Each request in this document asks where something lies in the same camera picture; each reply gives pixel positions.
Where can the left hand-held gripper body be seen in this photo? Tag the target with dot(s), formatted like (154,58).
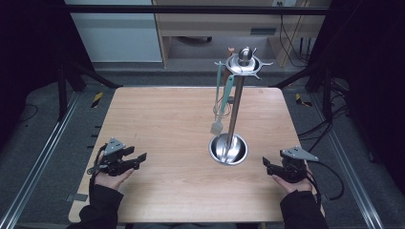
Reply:
(113,163)

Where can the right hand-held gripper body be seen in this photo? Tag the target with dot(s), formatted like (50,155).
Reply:
(293,168)

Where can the steel utensil rack stand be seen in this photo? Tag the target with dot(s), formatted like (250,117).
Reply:
(235,108)

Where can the person's left hand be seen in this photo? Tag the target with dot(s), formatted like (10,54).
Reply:
(110,181)

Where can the person's right hand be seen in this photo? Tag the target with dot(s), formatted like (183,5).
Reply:
(296,187)

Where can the grey tape piece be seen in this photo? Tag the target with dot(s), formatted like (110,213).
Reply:
(77,197)

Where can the yellow black tape strip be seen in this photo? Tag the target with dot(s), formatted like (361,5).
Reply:
(301,100)
(97,99)

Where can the small dark round cap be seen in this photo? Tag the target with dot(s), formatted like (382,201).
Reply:
(230,100)

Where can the black metal stand legs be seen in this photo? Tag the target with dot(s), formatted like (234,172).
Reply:
(62,95)
(326,95)

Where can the pale slim hanging utensil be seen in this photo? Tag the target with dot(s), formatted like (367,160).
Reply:
(219,86)

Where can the white cabinet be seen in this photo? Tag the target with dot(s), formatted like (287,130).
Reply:
(117,35)

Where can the light wooden desk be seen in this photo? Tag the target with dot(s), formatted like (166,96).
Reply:
(197,24)

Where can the aluminium floor rail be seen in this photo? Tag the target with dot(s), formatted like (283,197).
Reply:
(350,171)
(35,171)

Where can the black horizontal frame bar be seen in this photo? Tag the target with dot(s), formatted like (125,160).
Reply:
(191,9)

